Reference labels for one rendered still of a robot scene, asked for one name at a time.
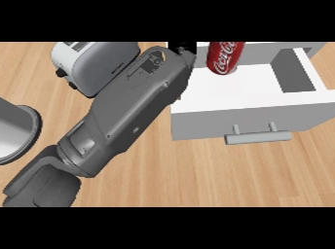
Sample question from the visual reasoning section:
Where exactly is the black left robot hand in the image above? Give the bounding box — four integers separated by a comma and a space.
167, 41, 198, 56

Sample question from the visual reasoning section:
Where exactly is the red soda can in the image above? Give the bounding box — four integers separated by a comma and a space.
206, 41, 248, 76

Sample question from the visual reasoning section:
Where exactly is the white open drawer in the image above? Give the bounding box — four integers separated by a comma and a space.
170, 41, 335, 115

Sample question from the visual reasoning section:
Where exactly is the grey drawer front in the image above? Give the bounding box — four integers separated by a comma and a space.
170, 100, 335, 142

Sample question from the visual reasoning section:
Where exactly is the white and grey toaster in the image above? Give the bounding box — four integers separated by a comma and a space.
51, 41, 142, 98

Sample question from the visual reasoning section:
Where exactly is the grey metal pot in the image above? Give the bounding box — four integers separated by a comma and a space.
0, 88, 45, 166

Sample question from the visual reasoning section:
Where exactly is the grey drawer handle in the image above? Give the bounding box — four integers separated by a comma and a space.
223, 122, 294, 146

